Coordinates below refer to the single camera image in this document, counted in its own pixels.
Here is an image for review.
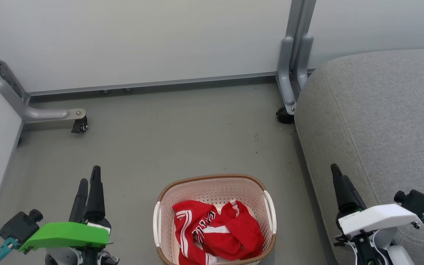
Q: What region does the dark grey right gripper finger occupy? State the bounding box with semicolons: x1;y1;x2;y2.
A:
331;164;367;220

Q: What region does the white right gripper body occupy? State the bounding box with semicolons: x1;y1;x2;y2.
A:
338;204;424;237

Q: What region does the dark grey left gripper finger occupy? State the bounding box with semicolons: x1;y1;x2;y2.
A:
83;166;106;222
68;179;88;223

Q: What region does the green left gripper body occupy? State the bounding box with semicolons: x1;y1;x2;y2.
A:
18;220;112;254

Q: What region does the red and white garment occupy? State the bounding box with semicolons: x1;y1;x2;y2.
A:
172;200;265;265

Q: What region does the grey fabric sofa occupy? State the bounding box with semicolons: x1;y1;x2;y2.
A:
294;47;424;265

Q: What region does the black caster wheel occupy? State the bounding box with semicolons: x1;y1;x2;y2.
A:
71;116;88;134
275;107;296;124

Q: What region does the white perforated laundry basket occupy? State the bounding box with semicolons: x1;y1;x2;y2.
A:
153;174;277;265

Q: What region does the grey metal double partition foot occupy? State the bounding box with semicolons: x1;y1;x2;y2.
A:
276;34;314;115

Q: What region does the teal left camera connector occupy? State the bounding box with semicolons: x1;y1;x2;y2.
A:
0;237;19;265

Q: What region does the grey metal partition rail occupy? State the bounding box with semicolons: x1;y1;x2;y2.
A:
26;68;315;97

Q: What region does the grey slanted partition post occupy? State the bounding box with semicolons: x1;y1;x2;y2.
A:
0;25;28;104

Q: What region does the grey metal partition post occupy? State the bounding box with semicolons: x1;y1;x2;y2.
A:
285;0;317;70

